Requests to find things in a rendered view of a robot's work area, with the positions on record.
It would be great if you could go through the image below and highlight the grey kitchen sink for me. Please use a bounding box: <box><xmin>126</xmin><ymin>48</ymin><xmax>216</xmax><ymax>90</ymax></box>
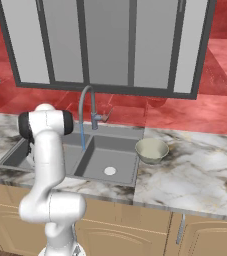
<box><xmin>0</xmin><ymin>122</ymin><xmax>145</xmax><ymax>188</ymax></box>

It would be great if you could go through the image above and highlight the pale green bowl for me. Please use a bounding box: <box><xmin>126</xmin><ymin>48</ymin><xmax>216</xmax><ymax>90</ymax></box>
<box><xmin>134</xmin><ymin>138</ymin><xmax>170</xmax><ymax>165</ymax></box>

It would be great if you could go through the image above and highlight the grey curved tap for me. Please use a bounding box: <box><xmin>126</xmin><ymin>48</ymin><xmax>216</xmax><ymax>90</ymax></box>
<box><xmin>78</xmin><ymin>85</ymin><xmax>114</xmax><ymax>132</ymax></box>

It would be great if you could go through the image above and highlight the dark framed window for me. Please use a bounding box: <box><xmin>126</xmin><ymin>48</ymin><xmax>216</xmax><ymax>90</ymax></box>
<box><xmin>0</xmin><ymin>0</ymin><xmax>217</xmax><ymax>101</ymax></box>

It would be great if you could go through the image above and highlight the tan cupboard door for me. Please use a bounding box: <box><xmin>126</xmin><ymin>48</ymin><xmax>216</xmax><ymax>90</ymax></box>
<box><xmin>0</xmin><ymin>182</ymin><xmax>49</xmax><ymax>256</ymax></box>
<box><xmin>72</xmin><ymin>197</ymin><xmax>174</xmax><ymax>256</ymax></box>
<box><xmin>164</xmin><ymin>211</ymin><xmax>227</xmax><ymax>256</ymax></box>

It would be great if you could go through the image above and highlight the grey cupboard handle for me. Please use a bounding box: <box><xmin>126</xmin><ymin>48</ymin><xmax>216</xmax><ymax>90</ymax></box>
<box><xmin>175</xmin><ymin>213</ymin><xmax>186</xmax><ymax>245</ymax></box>

